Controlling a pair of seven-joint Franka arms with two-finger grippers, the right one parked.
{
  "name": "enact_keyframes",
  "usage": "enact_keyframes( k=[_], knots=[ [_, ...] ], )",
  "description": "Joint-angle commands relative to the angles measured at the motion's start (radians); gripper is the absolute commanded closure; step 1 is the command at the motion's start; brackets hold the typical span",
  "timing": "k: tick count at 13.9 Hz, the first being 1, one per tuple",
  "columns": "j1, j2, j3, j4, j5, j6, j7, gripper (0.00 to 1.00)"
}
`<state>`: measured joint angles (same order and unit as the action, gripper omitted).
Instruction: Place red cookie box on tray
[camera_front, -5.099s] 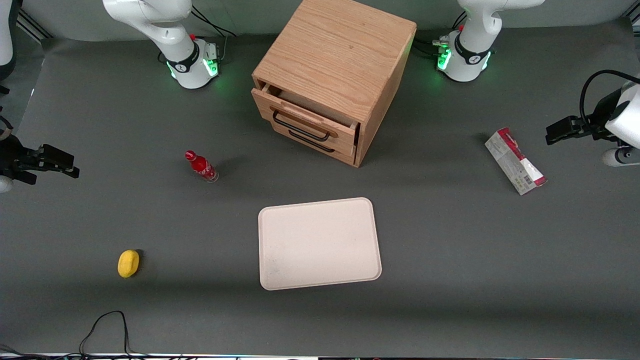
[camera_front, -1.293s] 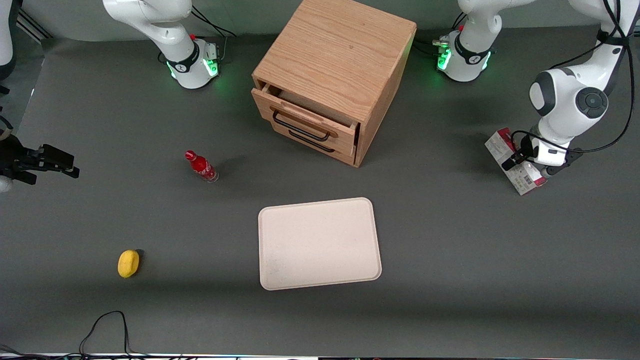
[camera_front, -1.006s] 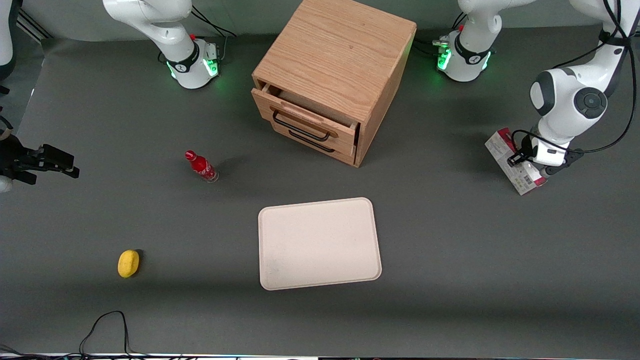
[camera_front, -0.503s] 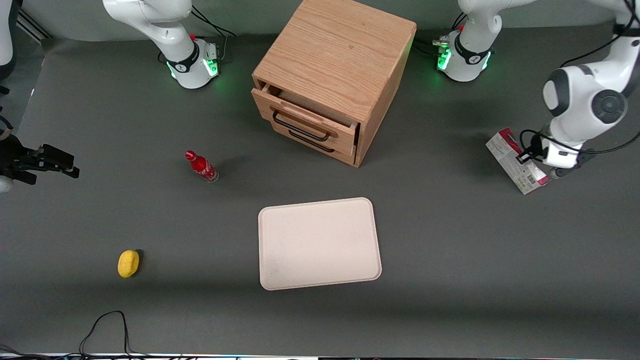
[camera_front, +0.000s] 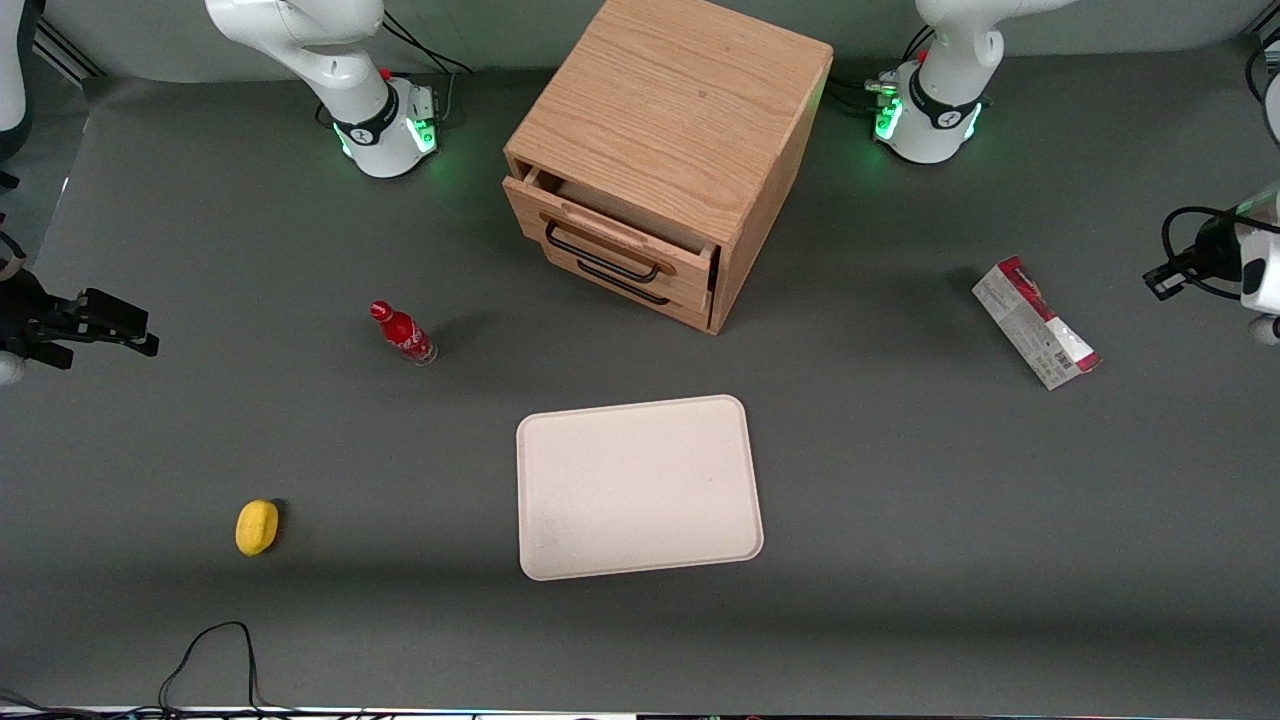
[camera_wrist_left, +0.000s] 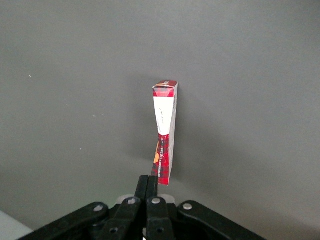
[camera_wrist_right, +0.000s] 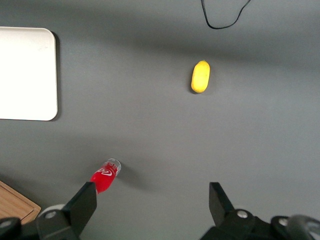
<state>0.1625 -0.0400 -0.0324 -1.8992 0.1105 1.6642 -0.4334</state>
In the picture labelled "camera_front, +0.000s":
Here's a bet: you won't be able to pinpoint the beige plastic tray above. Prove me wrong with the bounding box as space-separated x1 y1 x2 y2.
516 395 765 582

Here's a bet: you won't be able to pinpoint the black cables at left arm base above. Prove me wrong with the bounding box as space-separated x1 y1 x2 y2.
828 22 933 116

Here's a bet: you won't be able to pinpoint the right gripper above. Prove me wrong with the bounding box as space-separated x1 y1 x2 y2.
0 266 160 387

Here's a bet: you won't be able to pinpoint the black cable loop on table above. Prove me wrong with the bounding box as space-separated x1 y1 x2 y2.
157 621 301 717

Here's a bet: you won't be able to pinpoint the black handle of closed drawer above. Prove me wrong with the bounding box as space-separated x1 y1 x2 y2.
577 258 670 307

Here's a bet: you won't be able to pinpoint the red cookie box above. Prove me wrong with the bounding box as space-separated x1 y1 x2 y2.
971 256 1103 392

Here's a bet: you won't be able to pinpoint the wooden drawer closed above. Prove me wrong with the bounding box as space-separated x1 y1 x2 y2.
545 250 714 335

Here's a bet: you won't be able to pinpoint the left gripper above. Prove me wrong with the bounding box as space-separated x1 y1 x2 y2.
1143 214 1280 347

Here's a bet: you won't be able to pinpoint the wooden drawer slightly open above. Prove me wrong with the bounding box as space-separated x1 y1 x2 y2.
504 168 720 303

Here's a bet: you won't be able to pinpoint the yellow lemon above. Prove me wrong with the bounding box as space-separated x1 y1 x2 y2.
235 499 281 557

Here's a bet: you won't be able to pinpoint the black handle of open drawer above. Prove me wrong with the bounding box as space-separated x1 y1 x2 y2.
545 221 662 284

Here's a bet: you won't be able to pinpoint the black cables at right arm base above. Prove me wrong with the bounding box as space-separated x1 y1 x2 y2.
382 10 474 129

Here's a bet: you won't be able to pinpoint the red cola bottle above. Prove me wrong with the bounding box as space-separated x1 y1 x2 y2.
369 300 439 367

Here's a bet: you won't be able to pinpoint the oak wooden drawer cabinet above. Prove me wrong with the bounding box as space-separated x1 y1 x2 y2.
503 0 835 336

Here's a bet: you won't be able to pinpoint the black cables at arm base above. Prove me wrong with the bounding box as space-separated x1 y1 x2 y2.
382 10 474 129
828 22 933 116

